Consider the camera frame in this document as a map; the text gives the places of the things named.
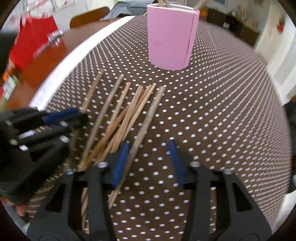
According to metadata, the wooden chopstick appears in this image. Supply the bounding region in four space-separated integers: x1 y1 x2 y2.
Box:
110 85 143 153
69 69 105 151
194 0 208 11
108 86 166 210
78 74 123 171
107 82 131 129
158 0 171 8

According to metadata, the dark wooden desk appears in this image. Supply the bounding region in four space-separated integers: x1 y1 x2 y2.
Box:
207 9 259 47

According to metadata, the grey jacket on chair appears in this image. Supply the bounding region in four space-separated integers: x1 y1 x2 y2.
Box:
102 0 158 20

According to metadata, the red tote bag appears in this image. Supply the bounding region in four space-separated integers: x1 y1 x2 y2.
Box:
9 15 58 71

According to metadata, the brown wooden chair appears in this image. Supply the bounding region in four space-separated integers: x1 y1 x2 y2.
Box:
70 6 110 29

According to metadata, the clear plastic packet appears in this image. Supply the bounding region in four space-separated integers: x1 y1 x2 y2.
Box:
47 30 64 45

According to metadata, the pink paper cup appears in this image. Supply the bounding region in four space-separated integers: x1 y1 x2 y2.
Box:
147 4 200 70

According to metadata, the brown polka dot mat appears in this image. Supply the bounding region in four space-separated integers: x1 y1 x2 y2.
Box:
28 14 293 241

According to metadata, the person's left hand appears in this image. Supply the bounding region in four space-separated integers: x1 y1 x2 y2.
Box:
1 196 27 217

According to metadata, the red door ornament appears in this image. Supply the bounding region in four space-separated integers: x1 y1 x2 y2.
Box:
277 15 285 34

